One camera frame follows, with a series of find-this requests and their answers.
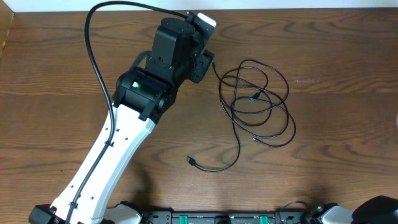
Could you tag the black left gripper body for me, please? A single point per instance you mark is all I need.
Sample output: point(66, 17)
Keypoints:
point(201, 62)

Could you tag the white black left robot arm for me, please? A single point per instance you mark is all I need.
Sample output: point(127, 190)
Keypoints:
point(143, 94)

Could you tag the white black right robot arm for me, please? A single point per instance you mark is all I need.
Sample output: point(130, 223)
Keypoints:
point(378, 210)

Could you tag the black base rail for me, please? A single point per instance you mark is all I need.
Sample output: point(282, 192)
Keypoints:
point(227, 217)

